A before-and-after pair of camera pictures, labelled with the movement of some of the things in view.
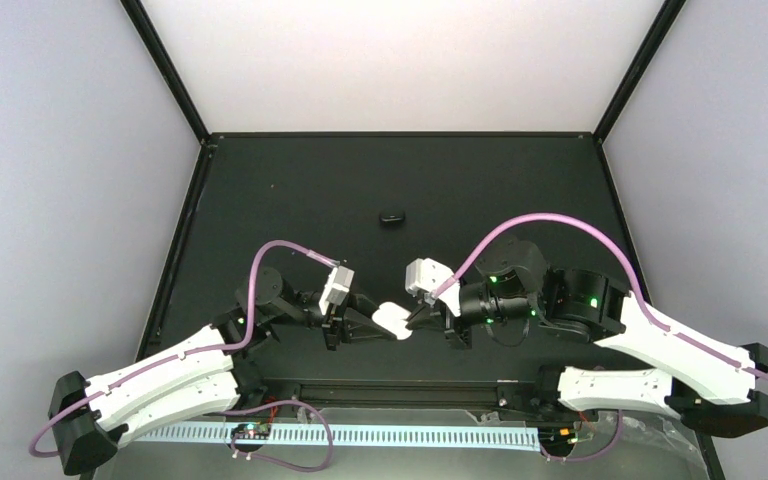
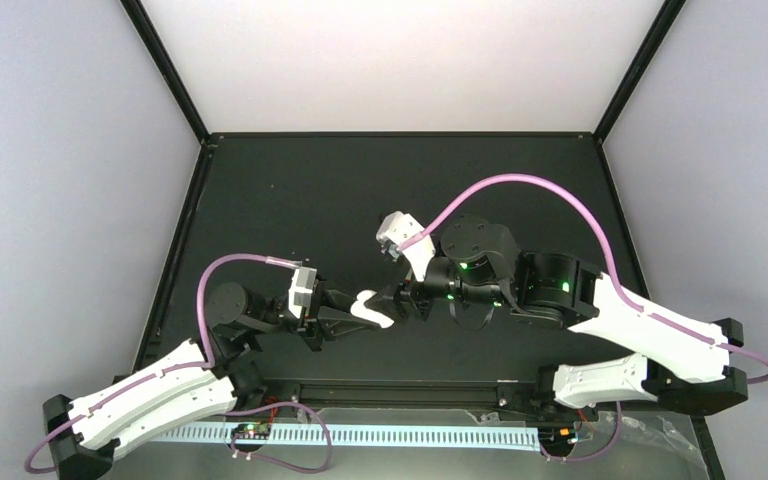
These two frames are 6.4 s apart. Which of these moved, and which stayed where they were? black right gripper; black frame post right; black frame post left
Moved: black right gripper
Stayed: black frame post right; black frame post left
